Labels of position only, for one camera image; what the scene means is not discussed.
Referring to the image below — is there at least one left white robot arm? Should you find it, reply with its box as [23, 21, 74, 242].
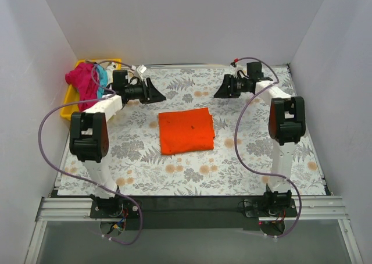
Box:
[69, 70, 166, 217]

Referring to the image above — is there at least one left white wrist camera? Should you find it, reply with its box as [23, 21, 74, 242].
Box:
[131, 65, 147, 80]

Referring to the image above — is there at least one orange t shirt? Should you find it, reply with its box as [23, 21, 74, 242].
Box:
[158, 108, 216, 155]

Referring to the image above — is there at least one aluminium mounting rail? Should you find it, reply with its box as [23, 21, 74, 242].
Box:
[36, 195, 348, 221]

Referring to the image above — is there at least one magenta t shirt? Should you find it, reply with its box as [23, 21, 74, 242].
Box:
[65, 62, 102, 101]

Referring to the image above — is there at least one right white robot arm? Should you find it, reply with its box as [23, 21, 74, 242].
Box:
[214, 57, 306, 217]

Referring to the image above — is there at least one teal t shirt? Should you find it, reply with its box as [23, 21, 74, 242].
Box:
[96, 65, 108, 98]

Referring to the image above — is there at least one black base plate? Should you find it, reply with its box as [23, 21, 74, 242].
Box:
[101, 196, 285, 231]

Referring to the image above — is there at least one yellow plastic bin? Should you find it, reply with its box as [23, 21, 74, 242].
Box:
[60, 59, 121, 120]

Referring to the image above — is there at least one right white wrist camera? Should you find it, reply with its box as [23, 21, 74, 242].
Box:
[229, 59, 246, 78]

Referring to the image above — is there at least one white t shirt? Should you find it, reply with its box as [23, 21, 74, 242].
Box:
[105, 62, 120, 80]

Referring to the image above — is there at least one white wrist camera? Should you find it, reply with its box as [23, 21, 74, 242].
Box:
[229, 59, 246, 78]
[131, 65, 147, 80]

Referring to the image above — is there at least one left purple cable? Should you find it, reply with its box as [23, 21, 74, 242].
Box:
[38, 60, 144, 245]

